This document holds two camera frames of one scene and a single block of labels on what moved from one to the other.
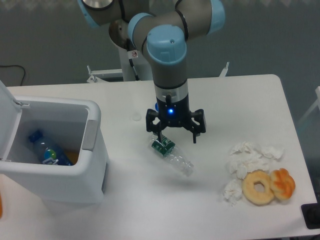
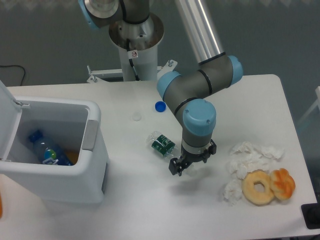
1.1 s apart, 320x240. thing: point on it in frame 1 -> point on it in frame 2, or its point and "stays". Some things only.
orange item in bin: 72,156 stays
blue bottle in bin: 51,154 stays
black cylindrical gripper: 174,111 -> 176,165
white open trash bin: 73,125 stays
